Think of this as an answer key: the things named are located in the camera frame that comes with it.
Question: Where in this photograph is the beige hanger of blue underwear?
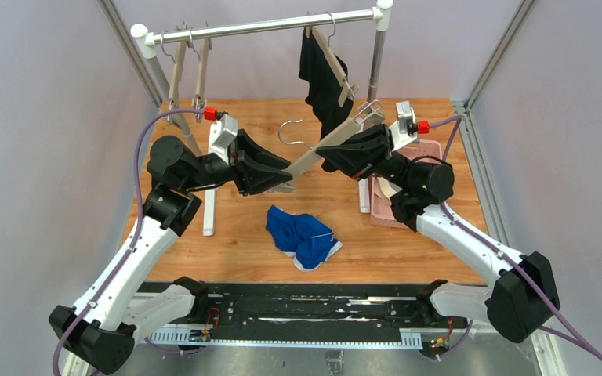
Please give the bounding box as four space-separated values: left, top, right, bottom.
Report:
285 99 386 180

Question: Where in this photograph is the beige hanger of grey underwear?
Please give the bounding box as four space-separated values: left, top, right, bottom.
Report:
190 38 212 110

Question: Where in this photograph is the blue white underwear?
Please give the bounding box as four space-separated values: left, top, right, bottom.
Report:
265 205 343 272

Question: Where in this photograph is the grey beige underwear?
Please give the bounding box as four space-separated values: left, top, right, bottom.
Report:
373 177 397 205

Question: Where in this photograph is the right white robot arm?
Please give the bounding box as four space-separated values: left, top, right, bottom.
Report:
316 124 560 343

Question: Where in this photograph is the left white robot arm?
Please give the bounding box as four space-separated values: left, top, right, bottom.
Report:
49 130 292 375

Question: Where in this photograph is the beige hanger of black underwear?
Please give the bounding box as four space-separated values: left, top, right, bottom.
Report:
304 12 359 107

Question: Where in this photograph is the black underwear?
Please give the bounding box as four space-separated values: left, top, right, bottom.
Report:
298 31 355 173

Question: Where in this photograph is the empty beige clip hanger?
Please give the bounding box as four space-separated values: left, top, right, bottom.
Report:
161 21 188 128

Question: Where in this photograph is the pink plastic basket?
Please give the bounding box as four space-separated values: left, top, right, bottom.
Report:
370 140 441 229

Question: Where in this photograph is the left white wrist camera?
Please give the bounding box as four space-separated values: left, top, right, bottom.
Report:
204 107 238 164

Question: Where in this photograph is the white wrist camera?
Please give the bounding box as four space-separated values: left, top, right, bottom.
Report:
204 107 238 164
387 101 420 151

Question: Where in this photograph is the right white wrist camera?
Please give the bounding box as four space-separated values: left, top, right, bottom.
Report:
387 101 420 151

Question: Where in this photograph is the white clothes rack frame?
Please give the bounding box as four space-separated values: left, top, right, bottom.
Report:
129 1 393 237

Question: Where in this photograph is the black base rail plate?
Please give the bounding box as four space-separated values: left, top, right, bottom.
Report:
150 283 468 349

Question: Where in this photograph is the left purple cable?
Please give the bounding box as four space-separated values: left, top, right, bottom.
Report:
51 107 214 376

